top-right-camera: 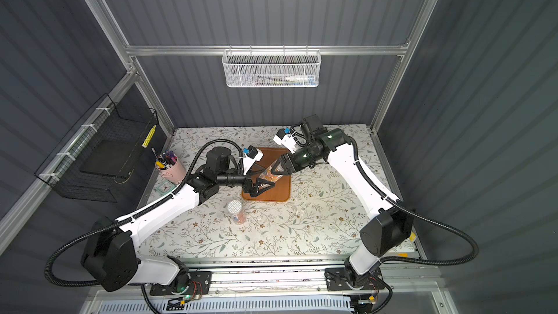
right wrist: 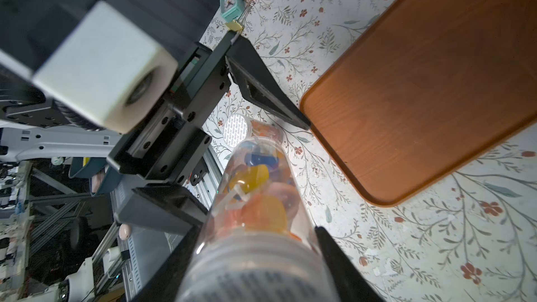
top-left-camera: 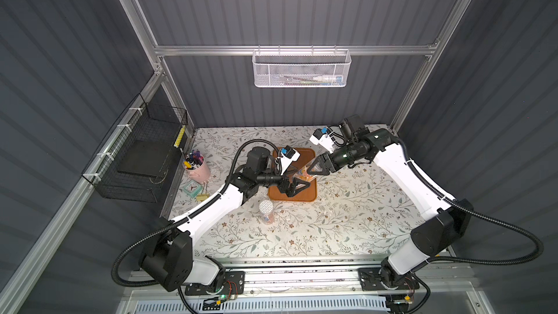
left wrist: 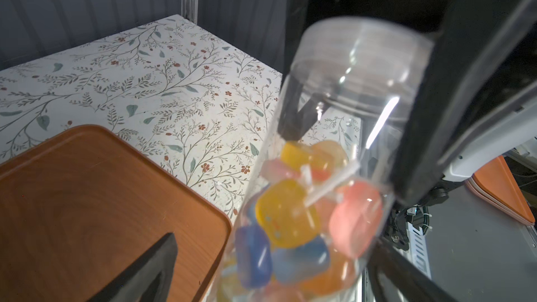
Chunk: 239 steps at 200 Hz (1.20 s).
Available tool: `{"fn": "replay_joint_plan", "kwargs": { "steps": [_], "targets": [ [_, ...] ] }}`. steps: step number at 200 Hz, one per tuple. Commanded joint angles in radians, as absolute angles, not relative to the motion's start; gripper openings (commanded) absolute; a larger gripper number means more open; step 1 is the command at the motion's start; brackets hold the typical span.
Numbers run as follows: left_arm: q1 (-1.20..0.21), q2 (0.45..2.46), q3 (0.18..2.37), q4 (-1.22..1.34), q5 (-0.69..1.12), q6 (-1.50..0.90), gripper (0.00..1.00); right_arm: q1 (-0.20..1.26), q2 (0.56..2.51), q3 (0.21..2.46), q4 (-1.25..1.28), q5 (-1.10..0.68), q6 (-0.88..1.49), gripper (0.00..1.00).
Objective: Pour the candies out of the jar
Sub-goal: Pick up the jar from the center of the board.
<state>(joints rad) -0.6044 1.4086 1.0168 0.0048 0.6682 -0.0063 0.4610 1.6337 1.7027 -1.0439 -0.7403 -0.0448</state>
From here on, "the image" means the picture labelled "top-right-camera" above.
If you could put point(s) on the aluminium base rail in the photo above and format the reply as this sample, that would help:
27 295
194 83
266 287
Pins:
281 276

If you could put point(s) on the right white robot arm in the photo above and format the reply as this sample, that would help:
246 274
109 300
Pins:
387 227

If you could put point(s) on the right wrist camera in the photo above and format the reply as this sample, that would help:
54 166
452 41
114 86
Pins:
285 138

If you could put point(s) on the pink pen cup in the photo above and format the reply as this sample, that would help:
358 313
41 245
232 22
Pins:
170 168

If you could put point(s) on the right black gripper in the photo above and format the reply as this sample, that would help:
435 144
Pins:
288 166

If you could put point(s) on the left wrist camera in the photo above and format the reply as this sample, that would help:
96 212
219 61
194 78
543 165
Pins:
249 156

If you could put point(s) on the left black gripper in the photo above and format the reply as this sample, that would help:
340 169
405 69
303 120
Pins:
248 183

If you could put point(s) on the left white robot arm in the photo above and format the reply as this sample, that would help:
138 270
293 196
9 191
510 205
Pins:
113 257

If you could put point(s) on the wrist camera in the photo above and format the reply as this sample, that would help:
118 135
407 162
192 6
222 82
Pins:
285 138
249 156

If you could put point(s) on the white wire mesh basket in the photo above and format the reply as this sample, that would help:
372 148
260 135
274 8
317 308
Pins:
269 71

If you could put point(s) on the white pen in basket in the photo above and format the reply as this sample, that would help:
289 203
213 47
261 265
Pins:
301 79

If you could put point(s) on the black wire basket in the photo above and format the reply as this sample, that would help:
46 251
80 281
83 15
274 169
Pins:
103 161

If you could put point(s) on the brown wooden tray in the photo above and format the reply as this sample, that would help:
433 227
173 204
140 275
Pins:
282 191

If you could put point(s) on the clear candy jar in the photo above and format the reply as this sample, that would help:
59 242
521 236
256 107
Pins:
236 210
269 176

